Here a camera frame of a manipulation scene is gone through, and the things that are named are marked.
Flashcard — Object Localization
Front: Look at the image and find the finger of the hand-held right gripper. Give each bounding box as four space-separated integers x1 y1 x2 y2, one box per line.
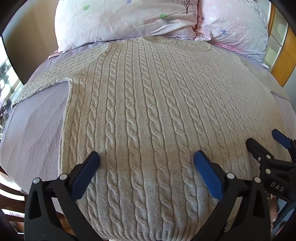
271 129 296 163
246 138 278 165

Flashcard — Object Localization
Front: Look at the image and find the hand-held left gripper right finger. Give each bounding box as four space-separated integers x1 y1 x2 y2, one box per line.
193 150 271 241

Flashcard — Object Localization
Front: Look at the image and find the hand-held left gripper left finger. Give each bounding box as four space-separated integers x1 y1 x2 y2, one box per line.
24 151 101 241

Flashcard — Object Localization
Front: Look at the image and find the cream cable knit sweater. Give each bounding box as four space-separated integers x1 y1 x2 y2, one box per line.
10 36 292 241

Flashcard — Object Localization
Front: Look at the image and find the person's right hand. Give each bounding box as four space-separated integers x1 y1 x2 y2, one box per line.
269 195 282 222

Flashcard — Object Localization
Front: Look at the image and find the lilac bed sheet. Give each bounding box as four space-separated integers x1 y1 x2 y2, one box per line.
0 37 291 209

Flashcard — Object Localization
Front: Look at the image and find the dark wooden chair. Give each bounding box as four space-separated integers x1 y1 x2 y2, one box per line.
0 166 78 241

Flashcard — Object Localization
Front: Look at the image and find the wooden cabinet with glass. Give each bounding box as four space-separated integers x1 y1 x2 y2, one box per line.
264 4 296 88

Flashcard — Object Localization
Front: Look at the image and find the window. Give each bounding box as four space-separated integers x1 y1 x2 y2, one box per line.
0 35 26 121

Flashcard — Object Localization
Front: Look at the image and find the pink floral pillow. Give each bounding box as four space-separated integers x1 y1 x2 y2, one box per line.
195 0 270 68

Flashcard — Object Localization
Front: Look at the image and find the white floral pillow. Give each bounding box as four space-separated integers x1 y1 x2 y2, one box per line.
54 0 200 53

